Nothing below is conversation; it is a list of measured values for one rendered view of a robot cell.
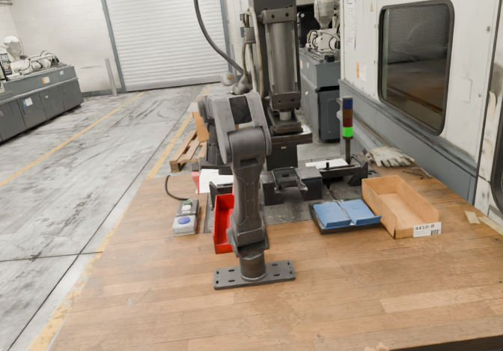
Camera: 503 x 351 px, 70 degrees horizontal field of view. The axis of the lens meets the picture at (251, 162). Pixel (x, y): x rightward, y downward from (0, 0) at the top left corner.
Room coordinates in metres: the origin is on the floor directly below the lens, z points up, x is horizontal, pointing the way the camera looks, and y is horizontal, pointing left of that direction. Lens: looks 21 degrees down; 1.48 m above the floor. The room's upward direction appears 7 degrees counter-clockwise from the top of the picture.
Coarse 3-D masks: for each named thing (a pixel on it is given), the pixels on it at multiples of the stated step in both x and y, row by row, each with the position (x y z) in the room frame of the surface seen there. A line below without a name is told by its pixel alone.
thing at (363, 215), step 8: (360, 200) 1.00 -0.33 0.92; (344, 208) 0.96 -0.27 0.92; (352, 208) 0.95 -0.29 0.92; (360, 208) 0.95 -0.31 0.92; (352, 216) 0.91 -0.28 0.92; (360, 216) 0.90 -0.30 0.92; (368, 216) 0.90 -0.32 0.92; (376, 216) 0.85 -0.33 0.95; (360, 224) 0.86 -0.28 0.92; (368, 224) 0.86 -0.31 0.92
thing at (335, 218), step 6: (318, 204) 1.00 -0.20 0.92; (324, 204) 1.00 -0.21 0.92; (330, 204) 0.99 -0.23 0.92; (336, 204) 0.99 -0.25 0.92; (318, 210) 0.96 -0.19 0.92; (324, 210) 0.96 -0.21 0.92; (336, 210) 0.95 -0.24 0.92; (324, 216) 0.92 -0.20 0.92; (330, 216) 0.92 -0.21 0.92; (336, 216) 0.92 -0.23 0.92; (342, 216) 0.91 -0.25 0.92; (324, 222) 0.89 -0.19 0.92; (330, 222) 0.85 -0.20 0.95; (336, 222) 0.85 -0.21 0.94; (342, 222) 0.86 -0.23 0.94; (348, 222) 0.86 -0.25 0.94
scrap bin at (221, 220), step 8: (216, 200) 1.05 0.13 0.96; (224, 200) 1.08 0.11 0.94; (232, 200) 1.08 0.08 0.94; (216, 208) 1.01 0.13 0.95; (224, 208) 1.08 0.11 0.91; (232, 208) 1.08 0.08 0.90; (216, 216) 0.97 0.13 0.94; (224, 216) 1.03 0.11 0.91; (216, 224) 0.93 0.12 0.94; (224, 224) 0.98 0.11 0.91; (216, 232) 0.90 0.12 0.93; (224, 232) 0.93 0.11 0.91; (216, 240) 0.87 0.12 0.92; (224, 240) 0.89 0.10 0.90; (216, 248) 0.83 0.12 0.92; (224, 248) 0.83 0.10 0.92
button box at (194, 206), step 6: (168, 192) 1.26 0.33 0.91; (180, 198) 1.19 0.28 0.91; (186, 198) 1.18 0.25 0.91; (180, 204) 1.10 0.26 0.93; (192, 204) 1.09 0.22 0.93; (198, 204) 1.11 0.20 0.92; (180, 210) 1.06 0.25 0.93; (186, 210) 1.05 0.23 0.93; (192, 210) 1.05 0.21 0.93; (198, 210) 1.09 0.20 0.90; (180, 216) 1.03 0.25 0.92
